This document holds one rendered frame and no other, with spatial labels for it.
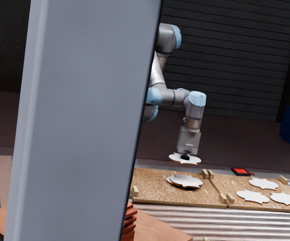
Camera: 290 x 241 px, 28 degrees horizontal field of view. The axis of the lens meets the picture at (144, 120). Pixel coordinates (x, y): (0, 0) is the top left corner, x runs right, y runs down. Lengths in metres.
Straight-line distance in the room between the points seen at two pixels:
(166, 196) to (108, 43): 2.02
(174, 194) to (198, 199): 0.10
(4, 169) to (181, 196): 0.76
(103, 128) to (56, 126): 0.04
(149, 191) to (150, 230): 0.57
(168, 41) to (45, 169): 2.34
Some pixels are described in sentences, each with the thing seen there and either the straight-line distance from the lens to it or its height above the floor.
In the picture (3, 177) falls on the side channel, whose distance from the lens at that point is 2.40.
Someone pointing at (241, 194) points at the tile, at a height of 0.94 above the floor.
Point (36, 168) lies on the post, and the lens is 0.50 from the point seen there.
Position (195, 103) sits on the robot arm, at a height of 1.32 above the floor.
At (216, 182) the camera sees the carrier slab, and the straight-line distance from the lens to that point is 2.74.
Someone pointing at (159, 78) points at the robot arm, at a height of 1.38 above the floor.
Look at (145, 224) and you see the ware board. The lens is 1.97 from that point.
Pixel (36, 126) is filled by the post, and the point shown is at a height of 1.75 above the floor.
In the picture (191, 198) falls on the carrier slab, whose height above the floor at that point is 0.94.
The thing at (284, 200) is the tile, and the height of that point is 0.94.
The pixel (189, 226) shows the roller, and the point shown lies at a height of 0.91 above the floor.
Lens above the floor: 1.90
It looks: 16 degrees down
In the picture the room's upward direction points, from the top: 10 degrees clockwise
